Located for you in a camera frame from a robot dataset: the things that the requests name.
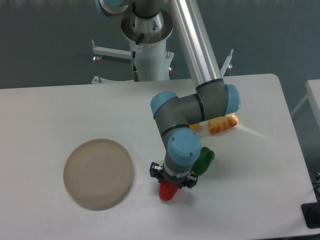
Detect black box at right edge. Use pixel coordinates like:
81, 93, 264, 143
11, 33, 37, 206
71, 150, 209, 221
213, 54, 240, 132
301, 202, 320, 229

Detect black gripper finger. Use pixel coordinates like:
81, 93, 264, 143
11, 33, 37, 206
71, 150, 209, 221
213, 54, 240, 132
149, 162, 163, 180
179, 172, 199, 189

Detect red toy pepper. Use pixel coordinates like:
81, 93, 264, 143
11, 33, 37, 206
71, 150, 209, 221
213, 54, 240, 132
159, 180, 180, 201

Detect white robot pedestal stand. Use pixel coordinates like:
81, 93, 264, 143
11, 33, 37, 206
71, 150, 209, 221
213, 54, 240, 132
92, 1, 233, 85

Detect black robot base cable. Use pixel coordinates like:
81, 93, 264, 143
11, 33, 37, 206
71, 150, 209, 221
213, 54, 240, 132
131, 32, 145, 82

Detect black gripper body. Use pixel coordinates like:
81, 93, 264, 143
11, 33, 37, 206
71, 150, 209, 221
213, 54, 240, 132
158, 165, 190, 185

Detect yellow toy pepper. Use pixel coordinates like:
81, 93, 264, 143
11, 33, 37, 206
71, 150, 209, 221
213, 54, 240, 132
189, 123, 200, 130

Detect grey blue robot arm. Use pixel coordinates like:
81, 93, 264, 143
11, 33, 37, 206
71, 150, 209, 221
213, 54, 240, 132
93, 0, 241, 188

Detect white side table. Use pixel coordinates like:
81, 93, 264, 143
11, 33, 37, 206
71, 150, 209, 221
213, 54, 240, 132
290, 79, 320, 127

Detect green toy pepper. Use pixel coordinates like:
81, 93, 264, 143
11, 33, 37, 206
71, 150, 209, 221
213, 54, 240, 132
192, 146, 215, 176

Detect beige round plate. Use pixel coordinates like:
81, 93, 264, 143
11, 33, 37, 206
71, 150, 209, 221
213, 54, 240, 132
63, 138, 134, 211

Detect black cables at right edge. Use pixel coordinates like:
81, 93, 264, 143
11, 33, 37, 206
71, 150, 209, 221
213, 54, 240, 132
308, 169, 320, 202

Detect orange toy pepper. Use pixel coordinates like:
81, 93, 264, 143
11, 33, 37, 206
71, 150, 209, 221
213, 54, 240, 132
207, 113, 239, 135

